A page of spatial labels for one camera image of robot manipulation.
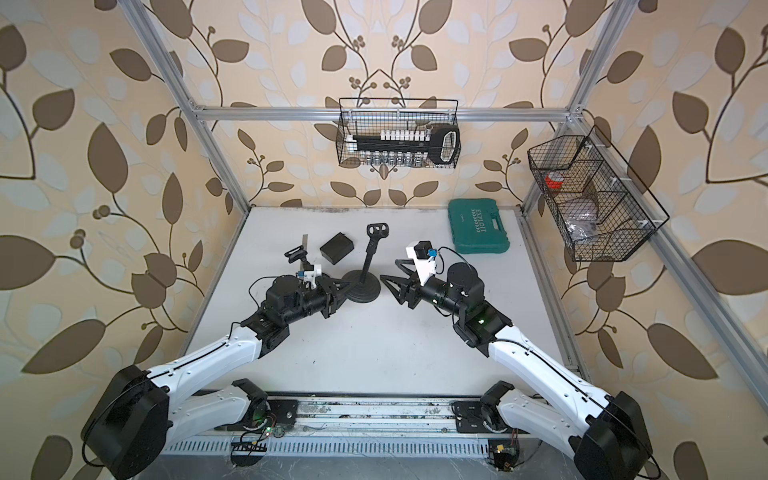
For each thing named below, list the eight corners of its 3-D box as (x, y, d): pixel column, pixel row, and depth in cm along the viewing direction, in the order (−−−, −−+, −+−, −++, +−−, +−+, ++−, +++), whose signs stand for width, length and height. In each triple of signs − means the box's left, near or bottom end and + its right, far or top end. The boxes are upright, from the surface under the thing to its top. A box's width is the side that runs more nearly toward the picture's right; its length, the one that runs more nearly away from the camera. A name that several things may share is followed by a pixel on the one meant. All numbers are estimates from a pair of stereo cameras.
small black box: (322, 255, 109) (319, 247, 106) (342, 239, 114) (340, 231, 110) (334, 265, 106) (332, 257, 103) (354, 248, 111) (353, 240, 108)
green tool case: (455, 255, 108) (457, 246, 104) (447, 205, 125) (448, 195, 121) (508, 255, 108) (512, 246, 104) (492, 205, 125) (496, 195, 121)
